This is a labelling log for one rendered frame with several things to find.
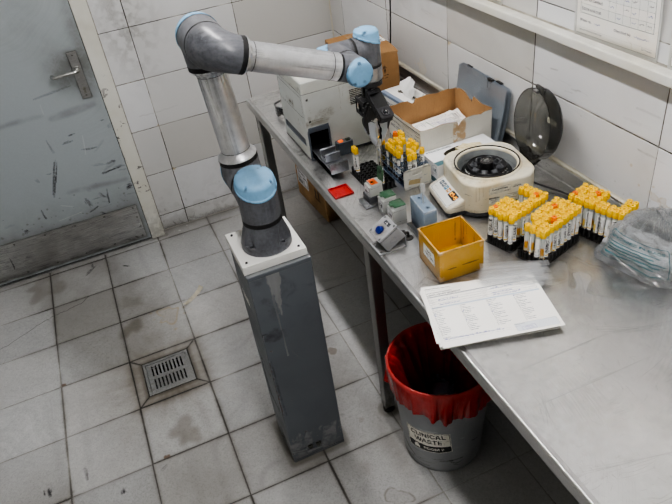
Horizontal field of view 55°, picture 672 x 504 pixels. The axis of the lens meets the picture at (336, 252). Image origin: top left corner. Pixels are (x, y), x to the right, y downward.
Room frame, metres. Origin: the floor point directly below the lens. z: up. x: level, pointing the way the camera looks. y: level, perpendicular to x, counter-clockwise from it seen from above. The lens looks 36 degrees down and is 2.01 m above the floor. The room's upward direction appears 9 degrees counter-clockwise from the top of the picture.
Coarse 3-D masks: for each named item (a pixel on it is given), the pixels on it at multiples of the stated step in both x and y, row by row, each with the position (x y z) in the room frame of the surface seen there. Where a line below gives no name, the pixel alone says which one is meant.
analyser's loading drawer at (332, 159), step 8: (320, 144) 2.15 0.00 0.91; (328, 144) 2.14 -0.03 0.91; (320, 152) 2.05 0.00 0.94; (328, 152) 2.06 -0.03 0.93; (336, 152) 2.02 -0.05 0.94; (328, 160) 2.01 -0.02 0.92; (336, 160) 2.02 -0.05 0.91; (344, 160) 1.97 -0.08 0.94; (328, 168) 1.98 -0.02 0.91; (336, 168) 1.96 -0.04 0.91; (344, 168) 1.97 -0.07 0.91
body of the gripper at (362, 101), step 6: (372, 84) 1.83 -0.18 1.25; (378, 84) 1.84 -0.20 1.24; (366, 90) 1.86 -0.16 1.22; (360, 96) 1.90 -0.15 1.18; (360, 102) 1.86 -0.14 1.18; (366, 102) 1.85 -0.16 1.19; (360, 108) 1.88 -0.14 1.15; (366, 108) 1.83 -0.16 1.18; (360, 114) 1.88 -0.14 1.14; (366, 114) 1.83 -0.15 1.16; (372, 114) 1.83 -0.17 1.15; (372, 120) 1.83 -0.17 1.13
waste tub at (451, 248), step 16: (432, 224) 1.46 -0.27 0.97; (448, 224) 1.47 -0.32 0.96; (464, 224) 1.46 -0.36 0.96; (432, 240) 1.46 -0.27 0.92; (448, 240) 1.47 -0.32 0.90; (464, 240) 1.46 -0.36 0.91; (480, 240) 1.36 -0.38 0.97; (432, 256) 1.37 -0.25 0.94; (448, 256) 1.33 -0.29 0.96; (464, 256) 1.34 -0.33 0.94; (480, 256) 1.36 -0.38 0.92; (432, 272) 1.37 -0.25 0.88; (448, 272) 1.33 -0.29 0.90; (464, 272) 1.34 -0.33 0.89
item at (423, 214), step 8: (416, 200) 1.59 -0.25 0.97; (424, 200) 1.59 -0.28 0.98; (416, 208) 1.58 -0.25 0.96; (424, 208) 1.55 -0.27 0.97; (432, 208) 1.54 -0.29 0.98; (416, 216) 1.58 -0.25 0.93; (424, 216) 1.52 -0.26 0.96; (432, 216) 1.53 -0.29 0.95; (408, 224) 1.61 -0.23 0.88; (416, 224) 1.58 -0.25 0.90; (424, 224) 1.52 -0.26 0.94; (416, 232) 1.56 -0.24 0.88
